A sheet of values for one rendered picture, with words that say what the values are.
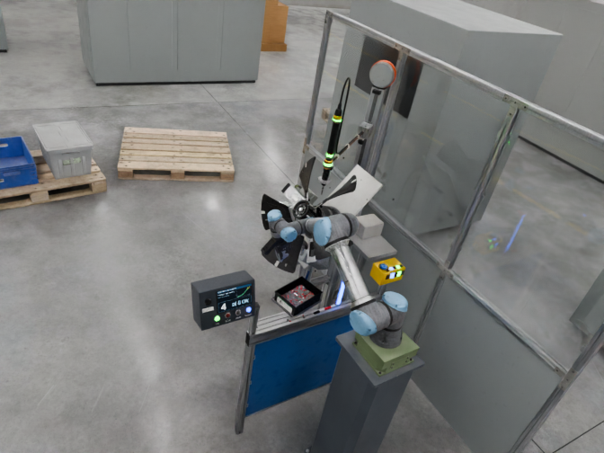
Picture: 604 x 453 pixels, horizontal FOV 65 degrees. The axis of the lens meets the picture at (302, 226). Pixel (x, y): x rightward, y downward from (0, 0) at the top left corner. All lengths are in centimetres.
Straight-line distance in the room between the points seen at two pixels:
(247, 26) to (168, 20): 125
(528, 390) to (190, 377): 203
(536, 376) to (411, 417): 97
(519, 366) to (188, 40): 650
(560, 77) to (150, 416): 722
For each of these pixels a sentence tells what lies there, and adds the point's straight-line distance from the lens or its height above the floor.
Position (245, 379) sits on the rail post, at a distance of 269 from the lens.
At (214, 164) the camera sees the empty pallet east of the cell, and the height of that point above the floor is 13.
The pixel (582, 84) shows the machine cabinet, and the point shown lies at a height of 112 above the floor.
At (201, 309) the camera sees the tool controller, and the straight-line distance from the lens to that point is 208.
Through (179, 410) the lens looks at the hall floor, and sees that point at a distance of 320.
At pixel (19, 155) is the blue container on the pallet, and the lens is 553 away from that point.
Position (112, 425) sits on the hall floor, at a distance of 318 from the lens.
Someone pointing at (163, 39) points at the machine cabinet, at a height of 68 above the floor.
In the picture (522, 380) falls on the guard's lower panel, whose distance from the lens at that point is 288.
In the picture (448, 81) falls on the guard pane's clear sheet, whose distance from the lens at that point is 283.
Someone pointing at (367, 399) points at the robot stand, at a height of 85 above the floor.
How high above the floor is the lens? 266
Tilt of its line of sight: 34 degrees down
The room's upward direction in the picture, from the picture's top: 11 degrees clockwise
